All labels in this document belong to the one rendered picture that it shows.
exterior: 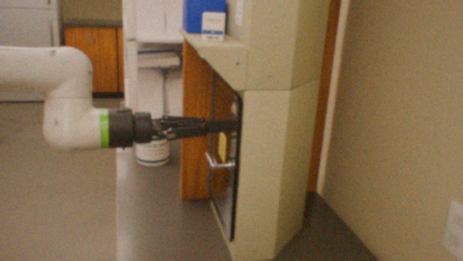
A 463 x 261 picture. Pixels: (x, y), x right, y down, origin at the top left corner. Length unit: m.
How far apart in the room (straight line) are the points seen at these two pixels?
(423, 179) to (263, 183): 0.39
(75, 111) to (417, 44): 0.82
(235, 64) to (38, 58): 0.41
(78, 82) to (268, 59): 0.42
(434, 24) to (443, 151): 0.29
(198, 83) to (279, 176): 0.43
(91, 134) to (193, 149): 0.51
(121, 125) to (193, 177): 0.53
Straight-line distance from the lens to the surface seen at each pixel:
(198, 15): 1.20
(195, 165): 1.49
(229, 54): 1.02
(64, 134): 1.03
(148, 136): 1.05
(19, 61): 1.00
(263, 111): 1.07
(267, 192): 1.16
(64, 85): 1.03
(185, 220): 1.42
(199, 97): 1.42
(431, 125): 1.17
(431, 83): 1.17
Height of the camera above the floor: 1.66
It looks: 19 degrees down
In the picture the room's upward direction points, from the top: 3 degrees clockwise
